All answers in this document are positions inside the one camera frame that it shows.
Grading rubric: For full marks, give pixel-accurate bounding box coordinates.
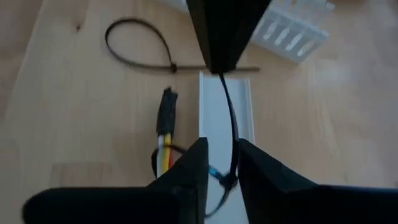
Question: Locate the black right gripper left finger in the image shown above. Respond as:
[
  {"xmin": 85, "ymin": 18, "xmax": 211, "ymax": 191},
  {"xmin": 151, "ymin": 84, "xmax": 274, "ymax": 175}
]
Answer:
[{"xmin": 23, "ymin": 138, "xmax": 209, "ymax": 224}]

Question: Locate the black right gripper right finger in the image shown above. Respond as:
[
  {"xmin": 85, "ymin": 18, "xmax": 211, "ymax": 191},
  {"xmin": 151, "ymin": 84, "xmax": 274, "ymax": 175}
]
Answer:
[{"xmin": 238, "ymin": 139, "xmax": 398, "ymax": 224}]

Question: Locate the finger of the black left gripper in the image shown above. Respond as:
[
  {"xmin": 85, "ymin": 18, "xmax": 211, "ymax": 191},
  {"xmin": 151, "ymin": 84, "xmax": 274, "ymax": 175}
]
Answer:
[{"xmin": 185, "ymin": 0, "xmax": 271, "ymax": 75}]

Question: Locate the white slotted cable duct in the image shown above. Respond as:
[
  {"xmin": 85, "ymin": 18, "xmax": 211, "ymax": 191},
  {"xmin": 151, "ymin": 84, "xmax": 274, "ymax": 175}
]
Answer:
[{"xmin": 161, "ymin": 0, "xmax": 335, "ymax": 65}]

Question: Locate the black zip tie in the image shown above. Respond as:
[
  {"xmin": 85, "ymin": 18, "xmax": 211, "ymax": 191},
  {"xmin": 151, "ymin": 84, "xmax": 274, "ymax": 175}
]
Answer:
[
  {"xmin": 151, "ymin": 73, "xmax": 241, "ymax": 218},
  {"xmin": 104, "ymin": 17, "xmax": 261, "ymax": 74}
]

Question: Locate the multicoloured wire bundle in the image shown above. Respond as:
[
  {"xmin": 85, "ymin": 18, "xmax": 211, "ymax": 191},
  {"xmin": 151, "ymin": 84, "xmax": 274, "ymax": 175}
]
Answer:
[{"xmin": 150, "ymin": 86, "xmax": 228, "ymax": 187}]

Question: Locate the white duct cover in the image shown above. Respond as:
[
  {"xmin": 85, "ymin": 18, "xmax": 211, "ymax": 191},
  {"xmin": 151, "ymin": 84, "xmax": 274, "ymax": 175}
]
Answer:
[{"xmin": 198, "ymin": 70, "xmax": 256, "ymax": 224}]

